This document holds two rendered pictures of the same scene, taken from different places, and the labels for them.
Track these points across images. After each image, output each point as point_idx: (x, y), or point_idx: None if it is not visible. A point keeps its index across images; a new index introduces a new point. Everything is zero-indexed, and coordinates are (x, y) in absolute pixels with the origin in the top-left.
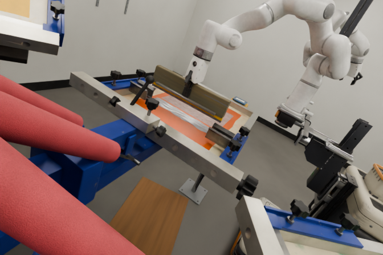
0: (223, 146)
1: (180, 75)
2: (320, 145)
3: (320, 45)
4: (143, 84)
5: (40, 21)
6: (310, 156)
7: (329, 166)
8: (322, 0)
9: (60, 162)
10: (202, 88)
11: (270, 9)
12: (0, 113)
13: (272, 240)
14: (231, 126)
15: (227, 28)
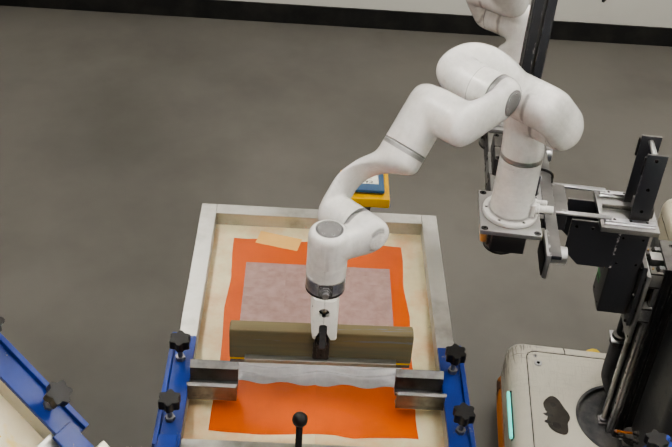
0: (436, 407)
1: (290, 323)
2: (590, 226)
3: (517, 116)
4: (206, 366)
5: (16, 426)
6: (580, 252)
7: (622, 256)
8: (497, 103)
9: None
10: (350, 332)
11: (413, 153)
12: None
13: None
14: (407, 319)
15: (357, 230)
